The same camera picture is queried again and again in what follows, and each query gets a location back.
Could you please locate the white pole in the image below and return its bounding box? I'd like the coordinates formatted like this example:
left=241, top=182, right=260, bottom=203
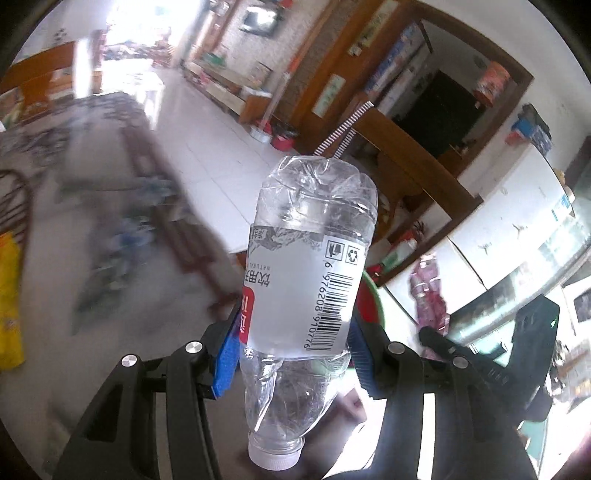
left=257, top=65, right=294, bottom=134

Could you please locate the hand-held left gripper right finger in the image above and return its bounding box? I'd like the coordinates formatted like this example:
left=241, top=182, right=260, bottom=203
left=346, top=316, right=539, bottom=480

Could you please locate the red and green basin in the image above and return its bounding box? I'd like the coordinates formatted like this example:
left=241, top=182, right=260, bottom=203
left=358, top=270, right=389, bottom=333

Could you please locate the clear plastic bottle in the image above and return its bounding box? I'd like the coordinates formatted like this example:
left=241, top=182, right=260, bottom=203
left=239, top=155, right=379, bottom=472

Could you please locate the low cabinet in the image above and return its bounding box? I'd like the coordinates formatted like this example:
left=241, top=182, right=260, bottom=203
left=185, top=60, right=273, bottom=121

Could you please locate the wall television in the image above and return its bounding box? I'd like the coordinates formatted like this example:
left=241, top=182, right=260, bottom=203
left=240, top=7, right=282, bottom=38

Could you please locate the white cabinet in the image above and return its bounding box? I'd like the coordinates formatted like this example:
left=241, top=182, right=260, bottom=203
left=383, top=138, right=591, bottom=324

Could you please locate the printed tablecloth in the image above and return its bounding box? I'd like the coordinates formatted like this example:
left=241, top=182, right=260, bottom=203
left=0, top=92, right=250, bottom=480

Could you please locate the pink foil wrapper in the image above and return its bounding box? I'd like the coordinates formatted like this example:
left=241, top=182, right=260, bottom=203
left=409, top=254, right=451, bottom=361

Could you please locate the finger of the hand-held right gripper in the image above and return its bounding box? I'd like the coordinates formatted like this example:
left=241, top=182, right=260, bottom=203
left=418, top=327, right=505, bottom=377

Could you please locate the yellow box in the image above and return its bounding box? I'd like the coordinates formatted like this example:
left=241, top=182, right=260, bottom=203
left=0, top=231, right=25, bottom=370

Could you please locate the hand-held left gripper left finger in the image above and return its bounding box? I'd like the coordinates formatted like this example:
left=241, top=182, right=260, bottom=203
left=53, top=295, right=247, bottom=480

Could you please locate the striped tube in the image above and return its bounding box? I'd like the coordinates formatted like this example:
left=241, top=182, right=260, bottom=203
left=314, top=102, right=374, bottom=158

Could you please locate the blue cloth bag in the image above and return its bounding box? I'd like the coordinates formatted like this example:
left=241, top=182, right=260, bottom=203
left=505, top=104, right=552, bottom=154

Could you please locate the red lantern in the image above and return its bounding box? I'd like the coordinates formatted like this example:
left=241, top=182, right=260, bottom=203
left=473, top=62, right=511, bottom=109

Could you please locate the colourful wall poster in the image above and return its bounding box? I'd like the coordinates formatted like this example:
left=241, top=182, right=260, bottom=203
left=367, top=21, right=428, bottom=93

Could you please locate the wooden desk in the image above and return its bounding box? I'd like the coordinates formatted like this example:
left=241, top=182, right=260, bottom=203
left=318, top=106, right=483, bottom=259

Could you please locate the wooden chair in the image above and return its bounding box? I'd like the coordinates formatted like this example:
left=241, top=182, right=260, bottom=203
left=0, top=41, right=77, bottom=121

